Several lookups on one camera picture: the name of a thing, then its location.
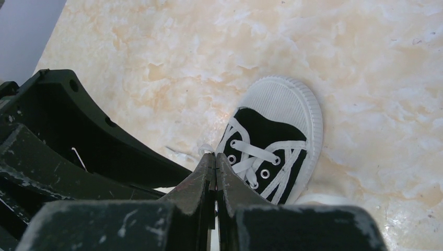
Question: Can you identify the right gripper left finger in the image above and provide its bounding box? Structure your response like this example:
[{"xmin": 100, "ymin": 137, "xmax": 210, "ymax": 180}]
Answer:
[{"xmin": 159, "ymin": 153, "xmax": 216, "ymax": 250}]

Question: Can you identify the black white canvas sneaker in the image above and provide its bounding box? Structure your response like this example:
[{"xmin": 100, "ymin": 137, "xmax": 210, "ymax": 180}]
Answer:
[{"xmin": 214, "ymin": 75, "xmax": 324, "ymax": 206}]

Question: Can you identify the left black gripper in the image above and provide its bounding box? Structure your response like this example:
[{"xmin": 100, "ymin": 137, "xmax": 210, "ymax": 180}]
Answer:
[{"xmin": 1, "ymin": 70, "xmax": 190, "ymax": 250}]

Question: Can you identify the white shoelace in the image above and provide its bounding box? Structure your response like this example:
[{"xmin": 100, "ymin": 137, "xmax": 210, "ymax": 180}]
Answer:
[{"xmin": 164, "ymin": 138, "xmax": 354, "ymax": 207}]

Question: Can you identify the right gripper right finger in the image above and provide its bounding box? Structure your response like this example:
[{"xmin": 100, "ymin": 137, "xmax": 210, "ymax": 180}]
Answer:
[{"xmin": 216, "ymin": 153, "xmax": 274, "ymax": 250}]

